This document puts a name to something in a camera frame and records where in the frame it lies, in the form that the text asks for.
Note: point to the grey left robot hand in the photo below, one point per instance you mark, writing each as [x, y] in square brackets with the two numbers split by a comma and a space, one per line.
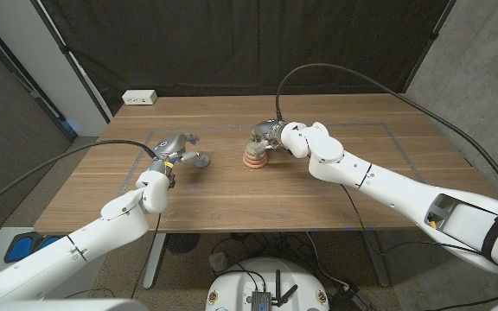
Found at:
[171, 147]

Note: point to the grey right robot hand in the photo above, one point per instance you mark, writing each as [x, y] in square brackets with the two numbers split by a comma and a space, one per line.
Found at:
[268, 131]

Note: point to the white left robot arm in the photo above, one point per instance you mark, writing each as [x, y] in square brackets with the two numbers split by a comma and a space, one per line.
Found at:
[67, 250]

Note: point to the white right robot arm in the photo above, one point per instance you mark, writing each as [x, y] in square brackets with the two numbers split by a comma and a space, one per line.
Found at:
[404, 198]

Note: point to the white power strip box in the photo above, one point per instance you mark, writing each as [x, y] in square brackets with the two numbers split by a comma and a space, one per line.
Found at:
[139, 97]

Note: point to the black curtain backdrop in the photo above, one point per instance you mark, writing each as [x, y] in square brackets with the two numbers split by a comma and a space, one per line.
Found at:
[249, 43]

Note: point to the round black floor fan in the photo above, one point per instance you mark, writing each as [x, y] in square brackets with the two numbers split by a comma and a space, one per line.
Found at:
[183, 243]

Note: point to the white table leg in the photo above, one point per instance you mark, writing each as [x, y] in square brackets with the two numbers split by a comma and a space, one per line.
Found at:
[154, 268]

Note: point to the round grey floor object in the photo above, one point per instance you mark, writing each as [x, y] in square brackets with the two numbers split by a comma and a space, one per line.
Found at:
[218, 261]

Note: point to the black backdrop stand pole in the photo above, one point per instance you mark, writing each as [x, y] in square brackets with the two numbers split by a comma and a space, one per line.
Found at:
[430, 41]
[72, 60]

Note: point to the white robot torso base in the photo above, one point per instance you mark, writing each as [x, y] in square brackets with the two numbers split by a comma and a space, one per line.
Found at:
[231, 285]

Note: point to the blue foot pedal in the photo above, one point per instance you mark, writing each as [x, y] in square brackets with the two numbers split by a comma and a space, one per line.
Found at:
[46, 242]
[19, 249]

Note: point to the grey table leg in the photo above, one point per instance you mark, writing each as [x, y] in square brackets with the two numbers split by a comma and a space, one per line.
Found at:
[376, 259]

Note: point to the grey radio module with antennas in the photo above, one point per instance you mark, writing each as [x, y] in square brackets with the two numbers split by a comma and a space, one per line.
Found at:
[261, 300]

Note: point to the black power brick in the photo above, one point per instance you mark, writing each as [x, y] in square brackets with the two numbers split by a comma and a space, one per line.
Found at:
[353, 300]

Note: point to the white robot chest cover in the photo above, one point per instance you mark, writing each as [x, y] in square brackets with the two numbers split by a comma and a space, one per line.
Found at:
[59, 306]

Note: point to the black metal frame bar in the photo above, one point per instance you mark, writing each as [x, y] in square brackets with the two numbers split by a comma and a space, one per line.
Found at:
[37, 97]

